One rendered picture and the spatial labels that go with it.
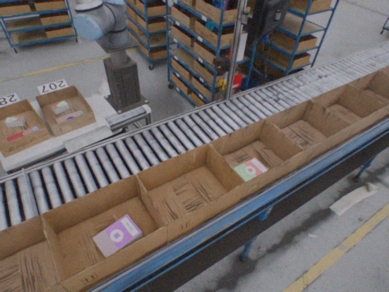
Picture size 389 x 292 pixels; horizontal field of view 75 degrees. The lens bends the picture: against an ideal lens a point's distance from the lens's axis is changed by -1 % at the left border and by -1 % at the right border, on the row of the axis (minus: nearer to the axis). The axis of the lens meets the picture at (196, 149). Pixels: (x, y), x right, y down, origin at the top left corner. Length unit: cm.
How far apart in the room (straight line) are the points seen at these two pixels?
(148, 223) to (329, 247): 162
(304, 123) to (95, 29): 137
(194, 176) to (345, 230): 159
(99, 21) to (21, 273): 122
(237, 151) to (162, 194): 51
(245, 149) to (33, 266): 114
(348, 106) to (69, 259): 193
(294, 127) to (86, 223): 132
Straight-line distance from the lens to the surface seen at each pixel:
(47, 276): 123
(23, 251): 132
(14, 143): 188
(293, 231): 236
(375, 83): 247
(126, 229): 114
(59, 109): 209
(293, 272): 222
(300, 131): 176
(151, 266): 111
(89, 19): 156
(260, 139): 160
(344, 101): 215
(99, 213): 129
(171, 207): 125
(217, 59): 193
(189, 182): 133
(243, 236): 151
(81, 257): 121
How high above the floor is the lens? 196
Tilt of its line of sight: 46 degrees down
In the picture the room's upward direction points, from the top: 4 degrees clockwise
